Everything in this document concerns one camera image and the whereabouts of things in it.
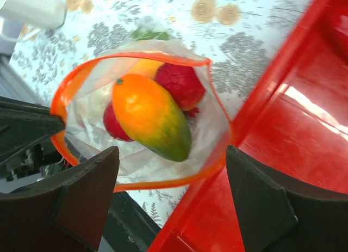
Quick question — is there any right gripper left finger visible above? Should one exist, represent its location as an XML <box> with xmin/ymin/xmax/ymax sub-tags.
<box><xmin>1</xmin><ymin>146</ymin><xmax>120</xmax><ymax>251</ymax></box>

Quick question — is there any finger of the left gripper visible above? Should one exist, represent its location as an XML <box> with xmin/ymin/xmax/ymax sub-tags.
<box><xmin>1</xmin><ymin>97</ymin><xmax>65</xmax><ymax>165</ymax></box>

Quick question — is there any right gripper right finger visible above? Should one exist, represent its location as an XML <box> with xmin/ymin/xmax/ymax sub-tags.
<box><xmin>226</xmin><ymin>145</ymin><xmax>347</xmax><ymax>251</ymax></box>

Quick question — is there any red apple toy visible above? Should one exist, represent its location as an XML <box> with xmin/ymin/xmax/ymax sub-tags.
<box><xmin>103</xmin><ymin>102</ymin><xmax>133</xmax><ymax>142</ymax></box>

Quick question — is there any green orange mango toy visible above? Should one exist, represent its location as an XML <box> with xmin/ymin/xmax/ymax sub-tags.
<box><xmin>112</xmin><ymin>73</ymin><xmax>192</xmax><ymax>162</ymax></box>

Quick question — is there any clear zip top bag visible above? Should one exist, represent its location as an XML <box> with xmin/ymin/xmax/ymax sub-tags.
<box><xmin>51</xmin><ymin>39</ymin><xmax>233</xmax><ymax>192</ymax></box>

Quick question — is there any orange fruit toy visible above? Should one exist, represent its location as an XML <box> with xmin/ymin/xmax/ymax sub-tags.
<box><xmin>127</xmin><ymin>59</ymin><xmax>164</xmax><ymax>79</ymax></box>

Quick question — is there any red pomegranate toy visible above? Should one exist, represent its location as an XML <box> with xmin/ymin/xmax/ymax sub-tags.
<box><xmin>154</xmin><ymin>63</ymin><xmax>206</xmax><ymax>111</ymax></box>

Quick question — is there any red plastic tray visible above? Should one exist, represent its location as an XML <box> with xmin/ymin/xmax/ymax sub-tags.
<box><xmin>149</xmin><ymin>0</ymin><xmax>347</xmax><ymax>251</ymax></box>

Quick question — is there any white cup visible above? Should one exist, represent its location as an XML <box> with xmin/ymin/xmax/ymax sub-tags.
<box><xmin>1</xmin><ymin>0</ymin><xmax>67</xmax><ymax>42</ymax></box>

